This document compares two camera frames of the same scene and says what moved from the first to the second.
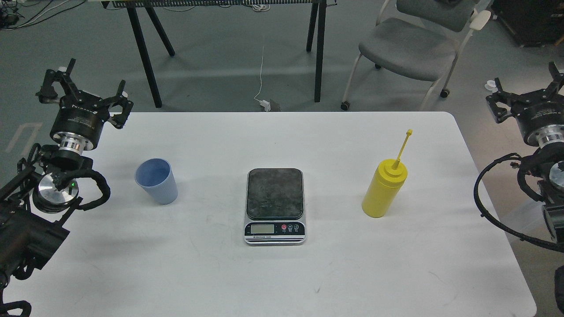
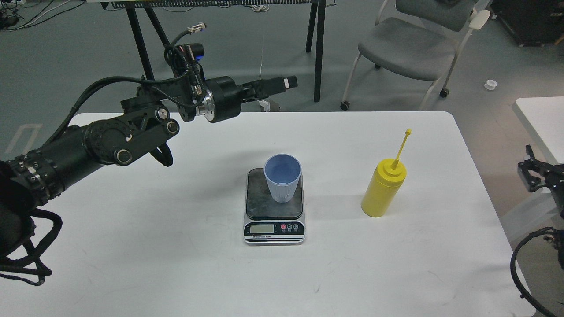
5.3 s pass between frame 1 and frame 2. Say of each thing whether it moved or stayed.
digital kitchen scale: stayed
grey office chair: stayed
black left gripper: moved
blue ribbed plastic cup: moved
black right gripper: moved
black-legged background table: stayed
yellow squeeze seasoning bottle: stayed
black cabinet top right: stayed
